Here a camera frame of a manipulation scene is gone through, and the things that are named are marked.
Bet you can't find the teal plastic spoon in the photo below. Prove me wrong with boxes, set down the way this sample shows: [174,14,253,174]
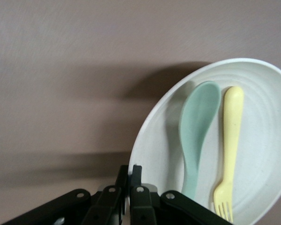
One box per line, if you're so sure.
[177,80,222,202]

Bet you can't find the yellow plastic fork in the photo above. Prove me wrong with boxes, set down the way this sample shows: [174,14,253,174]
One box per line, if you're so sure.
[210,86,245,223]

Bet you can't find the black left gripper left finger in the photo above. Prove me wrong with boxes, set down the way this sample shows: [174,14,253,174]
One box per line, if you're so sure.
[81,165,129,225]

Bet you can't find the round white plate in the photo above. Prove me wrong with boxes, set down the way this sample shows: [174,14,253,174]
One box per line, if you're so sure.
[128,58,281,225]

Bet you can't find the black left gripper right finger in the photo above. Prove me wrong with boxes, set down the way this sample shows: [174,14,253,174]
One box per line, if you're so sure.
[130,165,156,225]

